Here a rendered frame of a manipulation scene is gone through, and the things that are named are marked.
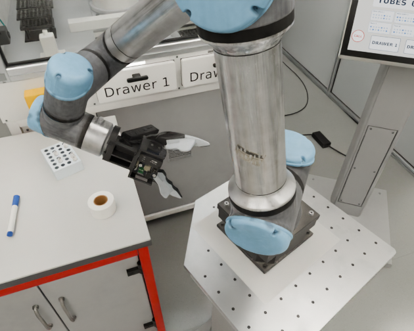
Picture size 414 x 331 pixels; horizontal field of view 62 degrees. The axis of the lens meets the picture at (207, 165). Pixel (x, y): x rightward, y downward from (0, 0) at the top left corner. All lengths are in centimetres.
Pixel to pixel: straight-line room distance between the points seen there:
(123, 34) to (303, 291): 66
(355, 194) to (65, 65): 156
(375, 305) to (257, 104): 148
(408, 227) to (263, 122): 175
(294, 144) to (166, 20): 33
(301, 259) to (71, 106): 63
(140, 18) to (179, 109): 84
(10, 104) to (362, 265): 116
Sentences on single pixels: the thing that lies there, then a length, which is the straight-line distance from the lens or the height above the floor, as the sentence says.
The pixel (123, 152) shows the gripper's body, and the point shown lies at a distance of 73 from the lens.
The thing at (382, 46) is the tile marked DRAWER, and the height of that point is 100.
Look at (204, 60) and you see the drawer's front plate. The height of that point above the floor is 92.
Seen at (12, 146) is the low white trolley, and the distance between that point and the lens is 134.
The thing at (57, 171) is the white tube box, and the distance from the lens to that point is 112.
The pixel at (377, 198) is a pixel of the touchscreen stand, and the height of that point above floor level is 4.
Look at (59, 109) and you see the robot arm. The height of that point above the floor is 117.
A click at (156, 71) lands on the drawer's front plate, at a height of 90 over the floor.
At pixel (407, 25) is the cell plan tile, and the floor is 105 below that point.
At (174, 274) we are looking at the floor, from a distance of 174.
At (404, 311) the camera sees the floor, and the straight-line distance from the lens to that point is 187.
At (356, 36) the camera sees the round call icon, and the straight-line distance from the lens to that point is 137.
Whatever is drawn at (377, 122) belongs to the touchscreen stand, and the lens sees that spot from 163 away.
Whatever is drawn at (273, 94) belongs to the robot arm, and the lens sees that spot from 46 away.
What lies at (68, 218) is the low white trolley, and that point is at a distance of 103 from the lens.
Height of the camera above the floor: 152
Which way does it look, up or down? 44 degrees down
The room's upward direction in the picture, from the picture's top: straight up
